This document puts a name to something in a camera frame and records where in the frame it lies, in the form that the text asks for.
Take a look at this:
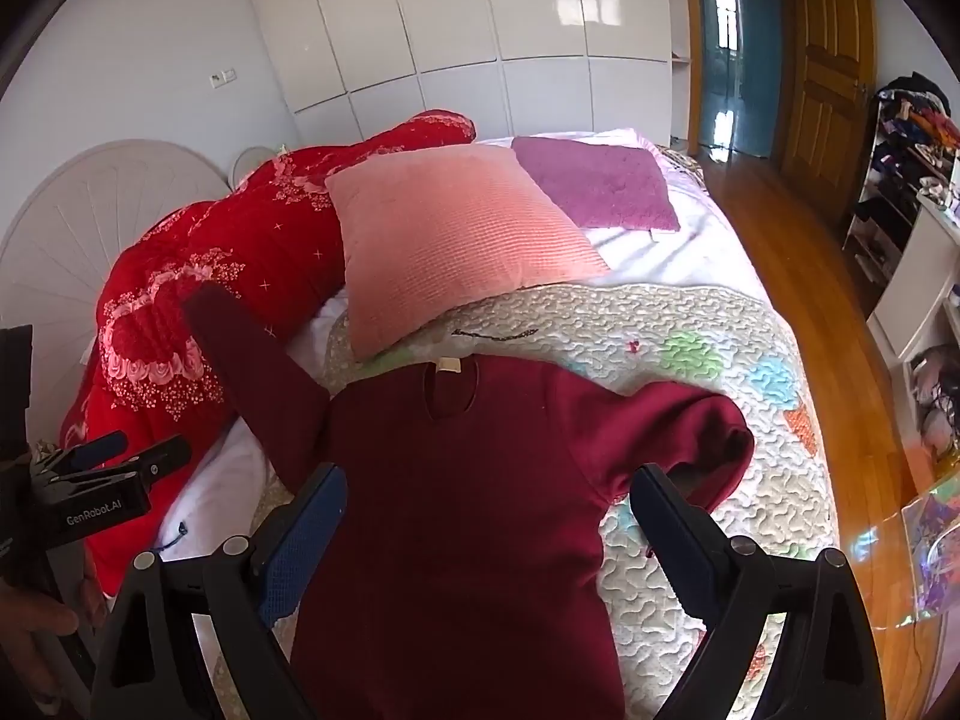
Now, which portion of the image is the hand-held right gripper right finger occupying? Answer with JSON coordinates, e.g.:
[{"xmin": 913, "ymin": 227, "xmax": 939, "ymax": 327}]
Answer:
[{"xmin": 628, "ymin": 463, "xmax": 890, "ymax": 720}]

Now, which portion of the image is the blue door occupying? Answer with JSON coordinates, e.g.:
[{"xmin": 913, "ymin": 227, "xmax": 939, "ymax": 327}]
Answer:
[{"xmin": 694, "ymin": 0, "xmax": 785, "ymax": 160}]

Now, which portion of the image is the red floral quilt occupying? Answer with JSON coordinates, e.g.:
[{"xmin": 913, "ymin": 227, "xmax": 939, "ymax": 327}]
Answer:
[{"xmin": 58, "ymin": 111, "xmax": 478, "ymax": 597}]

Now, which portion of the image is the person's left hand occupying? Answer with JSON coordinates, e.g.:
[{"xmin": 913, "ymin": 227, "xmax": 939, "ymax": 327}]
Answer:
[{"xmin": 0, "ymin": 585, "xmax": 81, "ymax": 700}]

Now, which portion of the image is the white bed sheet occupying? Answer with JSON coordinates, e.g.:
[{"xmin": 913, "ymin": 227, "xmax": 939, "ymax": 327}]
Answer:
[{"xmin": 154, "ymin": 127, "xmax": 762, "ymax": 563}]

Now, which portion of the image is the quilted patterned bedspread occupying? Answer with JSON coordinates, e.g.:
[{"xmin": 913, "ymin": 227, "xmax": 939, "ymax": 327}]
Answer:
[{"xmin": 210, "ymin": 281, "xmax": 841, "ymax": 720}]

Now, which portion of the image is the pink ribbed pillow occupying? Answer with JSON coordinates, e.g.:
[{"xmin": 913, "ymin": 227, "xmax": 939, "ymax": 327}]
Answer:
[{"xmin": 325, "ymin": 142, "xmax": 612, "ymax": 362}]

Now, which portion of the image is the pink grey cloth bundle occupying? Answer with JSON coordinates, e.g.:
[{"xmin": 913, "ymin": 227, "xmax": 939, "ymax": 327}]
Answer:
[{"xmin": 904, "ymin": 345, "xmax": 960, "ymax": 466}]

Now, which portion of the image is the dark red sweater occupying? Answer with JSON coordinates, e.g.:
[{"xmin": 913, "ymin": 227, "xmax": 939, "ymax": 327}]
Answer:
[{"xmin": 182, "ymin": 281, "xmax": 755, "ymax": 720}]

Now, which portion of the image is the wooden panel door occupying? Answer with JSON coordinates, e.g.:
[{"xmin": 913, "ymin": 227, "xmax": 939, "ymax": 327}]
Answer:
[{"xmin": 776, "ymin": 0, "xmax": 878, "ymax": 200}]

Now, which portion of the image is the white fan-shaped headboard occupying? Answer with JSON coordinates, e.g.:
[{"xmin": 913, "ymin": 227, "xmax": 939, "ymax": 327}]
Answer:
[{"xmin": 0, "ymin": 139, "xmax": 230, "ymax": 368}]

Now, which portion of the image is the pile of clothes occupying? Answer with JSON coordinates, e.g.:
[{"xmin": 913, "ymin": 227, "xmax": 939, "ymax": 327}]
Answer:
[{"xmin": 874, "ymin": 71, "xmax": 960, "ymax": 166}]

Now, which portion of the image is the white desk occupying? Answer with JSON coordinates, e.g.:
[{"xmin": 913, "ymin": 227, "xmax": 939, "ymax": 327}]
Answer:
[{"xmin": 866, "ymin": 199, "xmax": 960, "ymax": 362}]

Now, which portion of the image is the white open shelf unit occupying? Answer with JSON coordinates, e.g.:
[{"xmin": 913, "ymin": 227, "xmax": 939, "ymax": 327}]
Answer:
[{"xmin": 844, "ymin": 82, "xmax": 960, "ymax": 293}]

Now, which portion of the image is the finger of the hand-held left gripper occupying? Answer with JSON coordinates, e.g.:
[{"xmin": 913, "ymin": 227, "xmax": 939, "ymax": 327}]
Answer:
[
  {"xmin": 30, "ymin": 431, "xmax": 128, "ymax": 475},
  {"xmin": 45, "ymin": 435, "xmax": 193, "ymax": 500}
]

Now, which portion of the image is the white round fan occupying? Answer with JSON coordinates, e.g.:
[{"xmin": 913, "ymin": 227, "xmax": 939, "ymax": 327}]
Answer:
[{"xmin": 229, "ymin": 144, "xmax": 290, "ymax": 190}]

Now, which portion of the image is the purple fuzzy pillow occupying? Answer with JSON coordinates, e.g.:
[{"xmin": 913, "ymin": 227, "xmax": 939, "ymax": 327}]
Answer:
[{"xmin": 510, "ymin": 135, "xmax": 681, "ymax": 233}]

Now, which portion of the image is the round glass side table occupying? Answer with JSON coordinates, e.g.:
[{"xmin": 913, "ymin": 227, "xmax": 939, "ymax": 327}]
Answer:
[{"xmin": 840, "ymin": 465, "xmax": 960, "ymax": 720}]

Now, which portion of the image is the white glossy wardrobe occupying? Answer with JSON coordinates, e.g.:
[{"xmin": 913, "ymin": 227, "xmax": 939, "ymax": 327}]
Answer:
[{"xmin": 240, "ymin": 0, "xmax": 695, "ymax": 145}]

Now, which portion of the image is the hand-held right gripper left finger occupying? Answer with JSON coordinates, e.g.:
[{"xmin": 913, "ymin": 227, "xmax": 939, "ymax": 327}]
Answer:
[{"xmin": 88, "ymin": 463, "xmax": 350, "ymax": 720}]

